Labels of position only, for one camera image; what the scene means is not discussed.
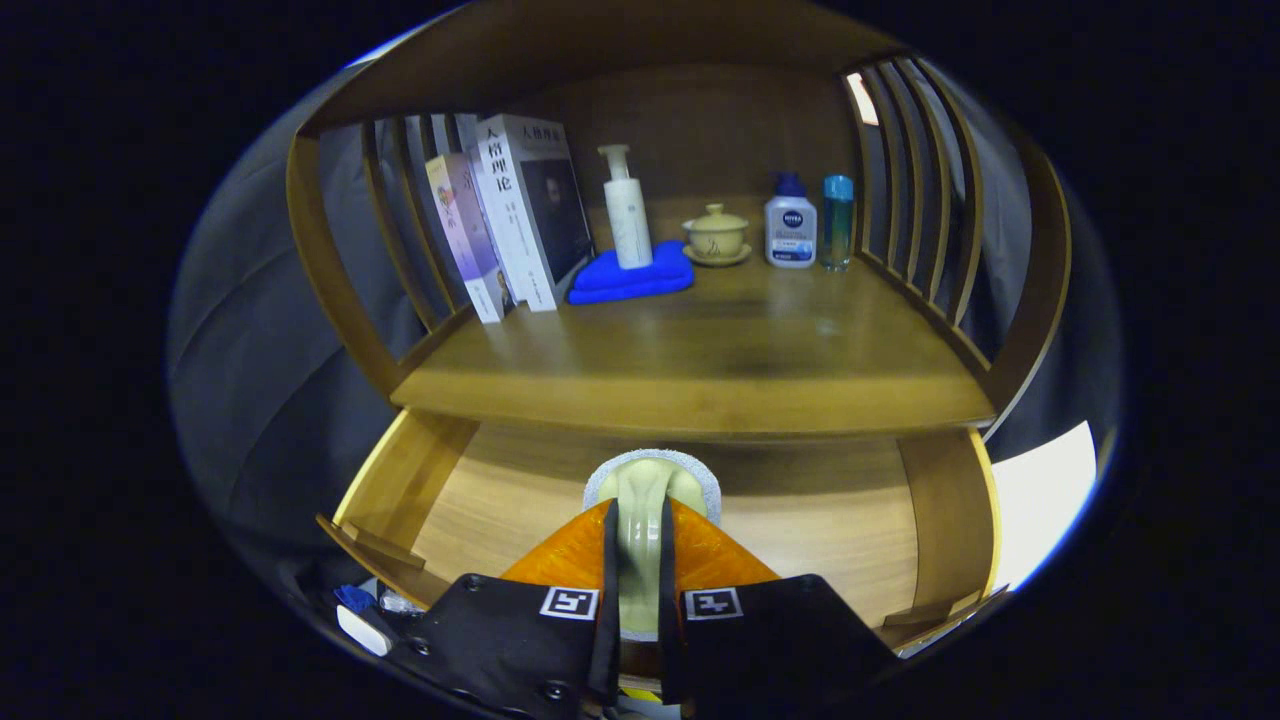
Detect blue folded cloth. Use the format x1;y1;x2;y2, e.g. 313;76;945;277
567;240;696;306

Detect thin white book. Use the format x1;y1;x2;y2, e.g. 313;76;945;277
455;140;529;311

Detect wooden cabinet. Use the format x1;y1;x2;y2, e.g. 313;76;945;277
285;0;1073;441

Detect thick white book dark cover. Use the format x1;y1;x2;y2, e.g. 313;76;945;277
475;113;596;313

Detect white grey unit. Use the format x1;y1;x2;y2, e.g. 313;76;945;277
985;420;1101;591

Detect small white floor device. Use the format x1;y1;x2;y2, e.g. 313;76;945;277
336;604;394;658

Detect yellow lidded teacup with saucer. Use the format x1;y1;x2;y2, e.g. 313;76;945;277
682;203;753;268

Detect white foam pump bottle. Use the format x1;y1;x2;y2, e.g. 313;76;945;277
598;144;654;271

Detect wooden countertop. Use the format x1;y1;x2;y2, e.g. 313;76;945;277
390;255;998;441

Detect teal spray bottle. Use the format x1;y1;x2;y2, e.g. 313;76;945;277
822;175;856;273

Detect green handled scrub sponge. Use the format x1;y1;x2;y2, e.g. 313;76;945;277
583;448;723;641

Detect black backdrop cloth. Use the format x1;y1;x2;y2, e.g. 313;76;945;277
165;60;1121;601

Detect white bottle blue pump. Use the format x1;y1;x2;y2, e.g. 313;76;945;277
764;172;819;269

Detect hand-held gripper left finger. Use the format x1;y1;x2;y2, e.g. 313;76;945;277
385;498;623;719

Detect wooden drawer with black knob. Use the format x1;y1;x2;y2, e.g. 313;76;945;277
315;410;1011;651

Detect purple book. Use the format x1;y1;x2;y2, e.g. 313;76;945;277
425;153;516;325

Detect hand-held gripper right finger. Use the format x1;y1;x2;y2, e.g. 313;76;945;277
657;497;901;719

